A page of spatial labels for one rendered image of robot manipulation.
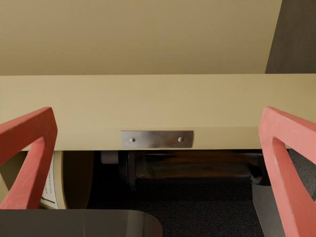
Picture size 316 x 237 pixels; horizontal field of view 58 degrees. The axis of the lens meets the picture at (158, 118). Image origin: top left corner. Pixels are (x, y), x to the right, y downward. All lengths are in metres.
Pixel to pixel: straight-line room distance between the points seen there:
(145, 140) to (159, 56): 0.44
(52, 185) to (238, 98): 0.25
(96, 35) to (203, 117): 0.46
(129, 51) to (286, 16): 0.35
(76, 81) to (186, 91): 0.14
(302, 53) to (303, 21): 0.06
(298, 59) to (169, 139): 0.37
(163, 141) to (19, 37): 0.54
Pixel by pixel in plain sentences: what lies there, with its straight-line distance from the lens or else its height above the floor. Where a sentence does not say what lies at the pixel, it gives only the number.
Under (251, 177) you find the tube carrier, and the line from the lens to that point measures 0.44.
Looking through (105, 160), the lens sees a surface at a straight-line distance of 0.44.
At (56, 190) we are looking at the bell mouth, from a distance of 0.39.
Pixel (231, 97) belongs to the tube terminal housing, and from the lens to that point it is 0.33.
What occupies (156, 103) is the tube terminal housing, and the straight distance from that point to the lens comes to 0.31.
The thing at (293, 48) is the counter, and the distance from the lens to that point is 0.61.
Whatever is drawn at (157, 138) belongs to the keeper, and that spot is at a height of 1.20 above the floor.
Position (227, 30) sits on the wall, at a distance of 0.70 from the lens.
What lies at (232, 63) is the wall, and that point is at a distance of 0.74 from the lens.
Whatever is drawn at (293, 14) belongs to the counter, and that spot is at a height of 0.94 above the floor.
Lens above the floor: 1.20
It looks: level
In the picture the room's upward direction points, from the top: 90 degrees counter-clockwise
